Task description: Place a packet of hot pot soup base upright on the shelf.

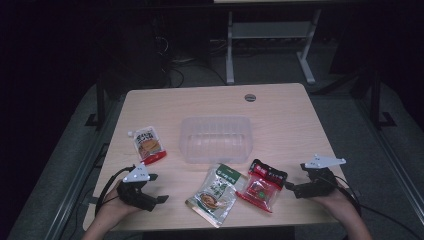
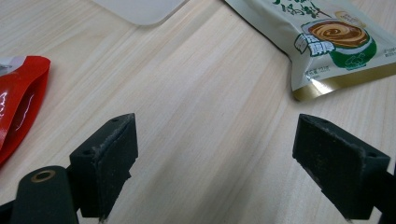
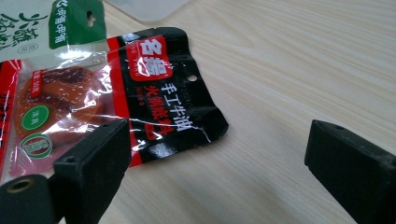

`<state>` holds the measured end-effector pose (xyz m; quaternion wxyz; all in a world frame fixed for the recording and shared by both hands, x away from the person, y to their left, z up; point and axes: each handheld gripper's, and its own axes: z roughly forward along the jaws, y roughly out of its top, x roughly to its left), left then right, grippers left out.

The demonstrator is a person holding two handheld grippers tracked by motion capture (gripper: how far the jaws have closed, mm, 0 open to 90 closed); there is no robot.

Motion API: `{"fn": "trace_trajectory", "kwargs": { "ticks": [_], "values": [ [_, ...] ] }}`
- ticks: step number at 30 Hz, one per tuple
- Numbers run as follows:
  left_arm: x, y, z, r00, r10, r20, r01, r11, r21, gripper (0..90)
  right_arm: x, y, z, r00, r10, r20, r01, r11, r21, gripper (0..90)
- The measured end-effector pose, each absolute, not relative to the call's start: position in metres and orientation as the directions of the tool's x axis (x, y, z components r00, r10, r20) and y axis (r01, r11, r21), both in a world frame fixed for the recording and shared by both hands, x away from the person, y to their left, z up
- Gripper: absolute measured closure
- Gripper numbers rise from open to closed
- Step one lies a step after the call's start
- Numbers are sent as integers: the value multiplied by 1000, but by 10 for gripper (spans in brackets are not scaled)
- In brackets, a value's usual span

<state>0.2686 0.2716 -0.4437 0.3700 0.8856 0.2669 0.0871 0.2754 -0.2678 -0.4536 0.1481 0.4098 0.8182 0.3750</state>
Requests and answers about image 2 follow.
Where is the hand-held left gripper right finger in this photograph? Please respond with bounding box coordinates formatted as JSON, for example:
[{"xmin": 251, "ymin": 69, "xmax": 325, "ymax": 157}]
[{"xmin": 291, "ymin": 113, "xmax": 391, "ymax": 221}]

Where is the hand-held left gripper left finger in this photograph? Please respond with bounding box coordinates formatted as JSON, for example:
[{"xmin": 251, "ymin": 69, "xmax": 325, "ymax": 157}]
[{"xmin": 68, "ymin": 112, "xmax": 139, "ymax": 220}]

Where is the red spouted pouch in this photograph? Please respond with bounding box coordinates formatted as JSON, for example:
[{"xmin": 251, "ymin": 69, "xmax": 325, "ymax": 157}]
[{"xmin": 0, "ymin": 55, "xmax": 51, "ymax": 166}]

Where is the green and white sauce packet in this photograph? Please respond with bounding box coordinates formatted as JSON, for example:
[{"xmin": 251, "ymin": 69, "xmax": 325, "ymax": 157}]
[{"xmin": 224, "ymin": 0, "xmax": 396, "ymax": 102}]

